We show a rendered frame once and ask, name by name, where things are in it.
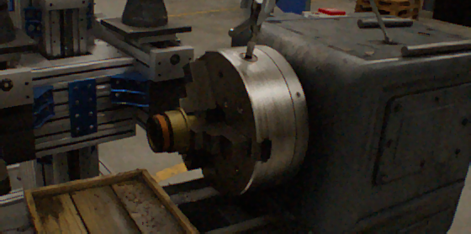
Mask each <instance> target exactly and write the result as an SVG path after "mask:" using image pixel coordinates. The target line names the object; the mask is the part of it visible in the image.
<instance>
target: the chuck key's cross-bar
mask: <svg viewBox="0 0 471 234"><path fill-rule="evenodd" d="M260 12H261V11H260V10H256V11H255V12H254V14H253V15H252V16H251V17H250V18H248V19H247V20H245V21H243V22H242V23H240V24H238V25H237V26H234V27H232V28H231V29H230V30H229V31H228V35H229V36H230V37H234V36H236V35H238V34H239V33H240V32H241V31H242V30H244V29H246V28H247V27H249V26H250V25H252V24H254V23H255V22H256V21H257V15H258V14H259V13H260Z"/></svg>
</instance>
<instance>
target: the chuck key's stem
mask: <svg viewBox="0 0 471 234"><path fill-rule="evenodd" d="M262 1H263V0H255V3H254V7H253V10H254V11H253V13H254V12H255V11H256V10H260V11H261V10H262V6H261V3H262ZM261 27H262V23H261V24H259V25H258V26H257V25H256V22H255V23H254V24H252V25H250V26H249V30H250V31H251V32H250V35H249V41H248V45H247V49H246V55H249V56H252V55H253V52H254V49H255V44H256V40H257V33H258V32H260V31H261Z"/></svg>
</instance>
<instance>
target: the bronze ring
mask: <svg viewBox="0 0 471 234"><path fill-rule="evenodd" d="M195 125H199V123H198V119H197V118H196V116H195V115H194V114H193V113H189V114H186V113H185V112H184V110H182V109H180V108H175V109H174V110H169V111H164V112H161V113H160V114H157V115H152V116H151V117H149V118H148V120H147V121H146V137H147V140H148V143H149V146H150V148H151V150H152V151H153V152H154V153H156V154H157V153H164V152H167V153H169V154H170V153H174V152H181V153H185V152H188V150H189V149H190V146H191V144H192V130H191V126H195Z"/></svg>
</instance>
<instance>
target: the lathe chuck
mask: <svg viewBox="0 0 471 234"><path fill-rule="evenodd" d="M246 49H247V46H239V47H231V48H220V49H212V50H206V51H205V52H204V53H205V55H206V60H207V63H208V68H209V74H210V78H211V82H212V89H213V93H214V100H215V102H216V103H217V104H218V105H219V106H220V107H221V108H220V109H213V110H212V111H208V112H202V113H197V114H194V115H195V116H196V118H197V119H198V123H199V125H204V124H210V123H214V122H220V121H224V122H226V121H227V123H228V124H230V125H232V127H234V128H235V129H237V130H239V131H241V132H242V133H244V134H245V135H247V136H249V137H250V138H251V139H252V140H254V141H255V142H257V143H260V142H263V138H267V139H268V151H267V157H266V160H265V161H261V160H256V161H255V160H253V159H252V158H251V157H249V158H246V159H241V160H238V161H234V162H232V161H231V160H230V159H229V158H228V157H226V156H225V155H224V154H222V153H221V152H218V153H215V154H211V153H210V154H209V158H208V160H207V161H206V163H205V165H204V168H203V170H202V172H201V173H202V174H203V176H204V177H205V179H206V180H207V182H208V183H209V184H210V185H211V186H212V187H213V188H215V189H216V190H217V192H219V193H220V194H222V195H224V196H230V197H233V196H241V195H244V194H249V193H252V192H256V191H258V190H256V191H253V190H254V189H257V188H259V187H261V186H263V185H267V186H265V187H264V188H262V189H267V188H270V187H272V186H274V185H276V184H277V183H280V182H281V180H282V179H283V178H284V176H285V175H286V173H287V172H288V170H289V168H290V166H291V163H292V161H293V157H294V150H295V143H296V124H295V115H294V107H293V104H292V100H291V97H290V94H289V92H288V88H287V86H286V83H285V80H284V78H283V75H282V74H281V72H280V71H279V70H278V68H277V66H276V65H275V63H274V62H273V61H272V60H271V58H270V57H269V56H267V55H266V54H265V53H264V52H262V51H260V50H258V49H257V48H255V49H254V52H253V56H255V57H256V60H255V61H248V60H246V59H244V58H242V57H241V56H240V55H242V54H246ZM262 189H259V190H262Z"/></svg>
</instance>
